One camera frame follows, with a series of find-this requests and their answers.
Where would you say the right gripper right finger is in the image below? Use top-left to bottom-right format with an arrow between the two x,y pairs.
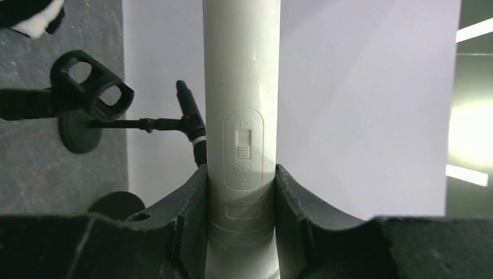
274,165 -> 492,278

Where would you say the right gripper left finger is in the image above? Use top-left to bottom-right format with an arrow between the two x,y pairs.
1,166 -> 208,278

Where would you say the black handheld microphone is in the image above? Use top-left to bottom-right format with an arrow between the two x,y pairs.
176,80 -> 207,167

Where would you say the black mic stand with clip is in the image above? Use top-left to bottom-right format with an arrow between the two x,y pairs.
58,111 -> 184,154

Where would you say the black mic stand ring holder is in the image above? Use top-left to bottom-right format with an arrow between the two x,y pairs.
1,50 -> 134,122

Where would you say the white tube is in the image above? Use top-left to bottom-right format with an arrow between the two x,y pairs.
203,1 -> 281,278

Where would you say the black white striped towel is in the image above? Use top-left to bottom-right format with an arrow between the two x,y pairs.
1,0 -> 66,40

